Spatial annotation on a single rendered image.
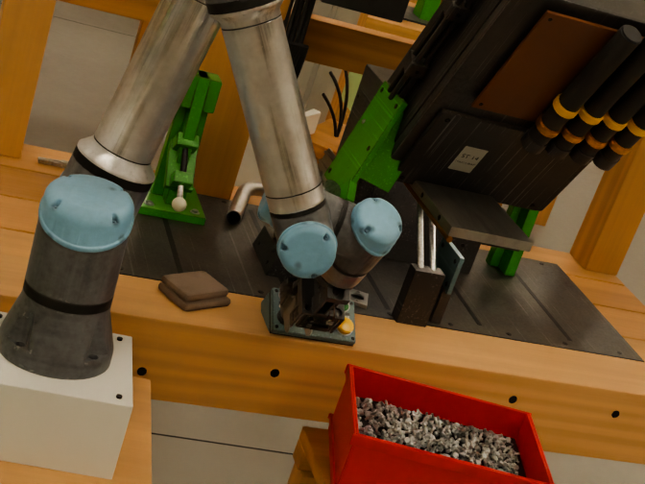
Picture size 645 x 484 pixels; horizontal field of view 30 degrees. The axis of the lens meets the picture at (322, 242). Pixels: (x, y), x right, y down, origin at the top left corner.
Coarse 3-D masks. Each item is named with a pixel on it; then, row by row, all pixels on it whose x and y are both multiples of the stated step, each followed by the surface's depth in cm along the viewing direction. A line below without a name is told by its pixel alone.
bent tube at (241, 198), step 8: (248, 184) 245; (256, 184) 248; (240, 192) 240; (248, 192) 242; (256, 192) 248; (232, 200) 238; (240, 200) 236; (248, 200) 240; (232, 208) 231; (240, 208) 232; (232, 216) 235; (240, 216) 231; (232, 224) 231
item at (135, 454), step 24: (144, 384) 178; (144, 408) 172; (144, 432) 166; (120, 456) 159; (144, 456) 161; (0, 480) 147; (24, 480) 149; (48, 480) 150; (72, 480) 152; (96, 480) 153; (120, 480) 155; (144, 480) 156
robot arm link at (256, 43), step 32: (224, 0) 140; (256, 0) 140; (224, 32) 144; (256, 32) 142; (256, 64) 143; (288, 64) 145; (256, 96) 145; (288, 96) 145; (256, 128) 147; (288, 128) 146; (256, 160) 150; (288, 160) 148; (288, 192) 149; (320, 192) 151; (288, 224) 151; (320, 224) 150; (288, 256) 150; (320, 256) 150
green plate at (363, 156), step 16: (384, 96) 213; (368, 112) 216; (384, 112) 210; (400, 112) 207; (368, 128) 214; (384, 128) 208; (352, 144) 216; (368, 144) 211; (384, 144) 210; (336, 160) 219; (352, 160) 213; (368, 160) 210; (384, 160) 212; (336, 176) 216; (352, 176) 211; (368, 176) 212; (384, 176) 213
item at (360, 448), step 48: (384, 384) 190; (336, 432) 185; (384, 432) 181; (432, 432) 184; (480, 432) 191; (528, 432) 189; (336, 480) 175; (384, 480) 173; (432, 480) 173; (480, 480) 173; (528, 480) 173
